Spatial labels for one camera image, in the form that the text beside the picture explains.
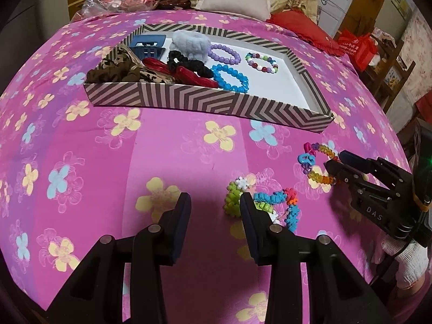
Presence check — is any right gloved hand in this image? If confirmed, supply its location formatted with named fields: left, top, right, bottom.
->
left=381, top=235, right=429, bottom=290

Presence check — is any green blue flower bracelet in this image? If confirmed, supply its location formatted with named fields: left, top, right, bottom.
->
left=222, top=176, right=302, bottom=234

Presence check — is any leopard print hair bow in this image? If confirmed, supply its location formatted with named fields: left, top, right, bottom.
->
left=85, top=44, right=175, bottom=84

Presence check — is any red shopping bag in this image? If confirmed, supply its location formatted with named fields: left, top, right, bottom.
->
left=337, top=29, right=378, bottom=72

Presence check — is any blue bead bracelet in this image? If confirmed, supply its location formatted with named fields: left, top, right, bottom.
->
left=211, top=63, right=250, bottom=94

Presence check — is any red satin scrunchie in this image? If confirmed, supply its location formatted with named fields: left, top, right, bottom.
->
left=142, top=58, right=218, bottom=89

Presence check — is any striped shallow tray box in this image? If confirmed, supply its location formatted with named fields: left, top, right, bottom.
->
left=83, top=23, right=334, bottom=132

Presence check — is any grey fluffy scrunchie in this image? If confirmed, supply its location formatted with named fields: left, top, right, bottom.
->
left=169, top=30, right=211, bottom=63

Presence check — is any multicolour round bead bracelet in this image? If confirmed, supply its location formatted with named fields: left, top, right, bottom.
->
left=244, top=51, right=280, bottom=75

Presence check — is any purple bead bracelet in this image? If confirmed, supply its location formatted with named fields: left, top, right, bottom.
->
left=207, top=42, right=242, bottom=66

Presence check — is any blue hair claw clip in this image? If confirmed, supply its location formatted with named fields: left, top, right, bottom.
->
left=129, top=34, right=166, bottom=60

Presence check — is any clear plastic bag of items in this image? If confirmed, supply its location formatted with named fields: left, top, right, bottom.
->
left=71, top=0, right=158, bottom=22

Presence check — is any orange charm bead bracelet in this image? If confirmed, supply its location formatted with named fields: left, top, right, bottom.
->
left=296, top=141, right=341, bottom=187

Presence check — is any wooden shelf rack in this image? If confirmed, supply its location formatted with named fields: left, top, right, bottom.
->
left=360, top=35, right=416, bottom=113

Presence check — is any black scrunchie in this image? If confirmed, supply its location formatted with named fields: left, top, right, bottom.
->
left=167, top=50, right=214, bottom=78

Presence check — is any red heart cushion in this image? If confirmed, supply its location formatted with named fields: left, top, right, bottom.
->
left=267, top=9, right=345, bottom=56

